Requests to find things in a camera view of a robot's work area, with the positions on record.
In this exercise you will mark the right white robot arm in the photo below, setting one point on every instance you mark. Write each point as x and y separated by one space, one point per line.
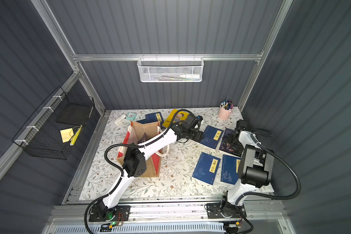
254 171

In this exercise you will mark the blue book front centre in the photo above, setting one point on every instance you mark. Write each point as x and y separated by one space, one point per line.
206 168

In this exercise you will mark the blue book front right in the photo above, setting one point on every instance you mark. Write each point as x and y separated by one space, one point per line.
229 169

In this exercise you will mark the black tray in side basket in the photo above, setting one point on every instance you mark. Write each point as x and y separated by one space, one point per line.
74 114

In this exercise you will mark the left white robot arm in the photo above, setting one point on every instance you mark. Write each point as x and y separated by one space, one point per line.
184 124

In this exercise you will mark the yellow sticky note pad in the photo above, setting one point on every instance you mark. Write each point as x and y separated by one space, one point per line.
66 134

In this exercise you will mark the jute canvas bag red trim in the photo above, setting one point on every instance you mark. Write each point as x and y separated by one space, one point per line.
139 155

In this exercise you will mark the pink pen cup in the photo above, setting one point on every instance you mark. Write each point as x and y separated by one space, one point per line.
225 109

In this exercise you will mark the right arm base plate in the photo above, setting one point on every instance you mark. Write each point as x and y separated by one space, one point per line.
219 211

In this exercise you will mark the mint green small box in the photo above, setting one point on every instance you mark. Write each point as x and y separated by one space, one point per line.
131 116

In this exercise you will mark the white wire wall basket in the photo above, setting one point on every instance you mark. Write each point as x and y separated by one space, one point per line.
168 68

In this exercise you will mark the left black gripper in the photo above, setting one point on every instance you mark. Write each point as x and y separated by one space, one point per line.
195 134

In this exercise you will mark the white marker in basket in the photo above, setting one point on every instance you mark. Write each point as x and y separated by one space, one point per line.
192 77

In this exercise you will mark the white eraser block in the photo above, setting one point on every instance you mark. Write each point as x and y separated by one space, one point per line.
120 119

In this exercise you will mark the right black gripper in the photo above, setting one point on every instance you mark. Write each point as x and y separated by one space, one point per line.
235 143

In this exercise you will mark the blue book back left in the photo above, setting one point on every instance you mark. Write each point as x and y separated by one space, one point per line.
144 121

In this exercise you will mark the yellow pen in basket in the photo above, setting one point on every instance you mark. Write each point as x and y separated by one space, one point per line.
75 136

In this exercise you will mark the blue book yellow label back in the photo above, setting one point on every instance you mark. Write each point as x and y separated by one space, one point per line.
154 117

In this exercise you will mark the blue book middle right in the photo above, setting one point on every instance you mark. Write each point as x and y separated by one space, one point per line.
211 137

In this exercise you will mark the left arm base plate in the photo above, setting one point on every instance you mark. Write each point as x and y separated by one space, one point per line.
119 213

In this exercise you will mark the black wire side basket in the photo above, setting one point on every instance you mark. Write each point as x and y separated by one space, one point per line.
41 137

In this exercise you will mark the dark portrait book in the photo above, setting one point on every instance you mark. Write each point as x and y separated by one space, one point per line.
222 146

